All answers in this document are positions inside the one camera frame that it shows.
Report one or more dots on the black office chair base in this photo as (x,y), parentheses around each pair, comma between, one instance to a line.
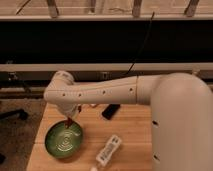
(20,112)

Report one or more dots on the white remote controller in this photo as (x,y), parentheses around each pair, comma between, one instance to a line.
(105,154)

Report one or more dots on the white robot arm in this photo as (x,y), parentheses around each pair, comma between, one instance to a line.
(181,111)

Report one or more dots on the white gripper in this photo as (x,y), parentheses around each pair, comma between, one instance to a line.
(70,111)

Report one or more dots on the black rectangular device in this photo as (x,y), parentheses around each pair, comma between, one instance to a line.
(110,111)

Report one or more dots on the red pepper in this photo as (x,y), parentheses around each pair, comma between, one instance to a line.
(69,122)

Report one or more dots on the green ceramic bowl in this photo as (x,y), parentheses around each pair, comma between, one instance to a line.
(61,141)

